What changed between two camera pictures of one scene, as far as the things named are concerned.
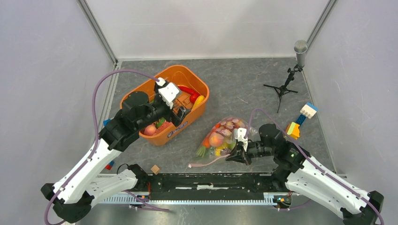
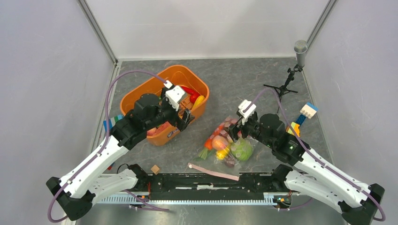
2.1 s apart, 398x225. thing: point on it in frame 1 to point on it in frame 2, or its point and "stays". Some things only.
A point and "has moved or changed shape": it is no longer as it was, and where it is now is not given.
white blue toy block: x=309 y=110 stays
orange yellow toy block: x=293 y=129 stays
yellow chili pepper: x=198 y=101 stays
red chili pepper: x=194 y=94 stays
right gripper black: x=238 y=154 to x=235 y=128
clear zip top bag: x=220 y=141 has moved or changed shape
